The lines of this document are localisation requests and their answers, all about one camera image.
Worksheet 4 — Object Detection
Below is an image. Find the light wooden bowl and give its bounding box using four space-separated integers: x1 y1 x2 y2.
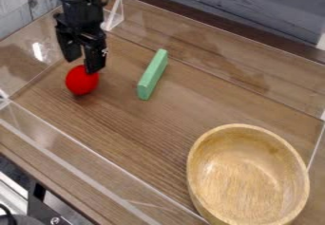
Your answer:
187 123 310 225

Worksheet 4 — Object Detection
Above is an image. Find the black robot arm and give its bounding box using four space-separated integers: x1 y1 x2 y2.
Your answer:
53 0 108 74

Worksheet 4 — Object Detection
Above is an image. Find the green rectangular block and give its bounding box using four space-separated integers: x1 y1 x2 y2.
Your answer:
137 48 167 101

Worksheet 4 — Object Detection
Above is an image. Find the black cable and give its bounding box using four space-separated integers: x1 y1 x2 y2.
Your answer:
0 203 16 225

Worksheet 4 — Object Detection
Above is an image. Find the black metal table bracket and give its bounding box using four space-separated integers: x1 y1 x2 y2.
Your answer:
26 182 80 225

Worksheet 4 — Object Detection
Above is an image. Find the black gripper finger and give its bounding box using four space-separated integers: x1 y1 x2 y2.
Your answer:
56 29 83 62
83 38 108 74

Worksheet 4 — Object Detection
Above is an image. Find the clear acrylic corner bracket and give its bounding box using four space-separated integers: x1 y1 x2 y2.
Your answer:
101 0 124 31

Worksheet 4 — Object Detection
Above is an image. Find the clear acrylic tray wall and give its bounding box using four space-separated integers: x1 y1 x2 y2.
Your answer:
0 98 208 225

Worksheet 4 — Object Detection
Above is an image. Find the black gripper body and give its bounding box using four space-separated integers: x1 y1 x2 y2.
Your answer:
55 0 107 46

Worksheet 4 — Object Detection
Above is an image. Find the red toy strawberry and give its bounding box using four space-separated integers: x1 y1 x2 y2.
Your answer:
64 65 99 96

